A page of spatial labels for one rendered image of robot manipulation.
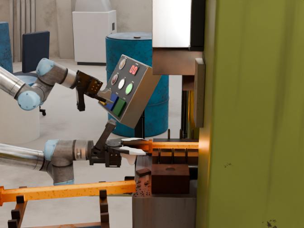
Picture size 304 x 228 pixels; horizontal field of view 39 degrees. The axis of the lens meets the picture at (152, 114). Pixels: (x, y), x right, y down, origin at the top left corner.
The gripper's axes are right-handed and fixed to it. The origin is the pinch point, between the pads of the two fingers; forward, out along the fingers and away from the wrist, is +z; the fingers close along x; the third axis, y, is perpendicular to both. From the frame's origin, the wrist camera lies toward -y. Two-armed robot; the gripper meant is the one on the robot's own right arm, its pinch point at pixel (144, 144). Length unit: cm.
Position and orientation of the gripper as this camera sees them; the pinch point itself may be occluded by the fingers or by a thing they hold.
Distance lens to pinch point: 150.4
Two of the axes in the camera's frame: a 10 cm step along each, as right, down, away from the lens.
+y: 0.0, 9.5, 3.0
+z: 10.0, 0.1, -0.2
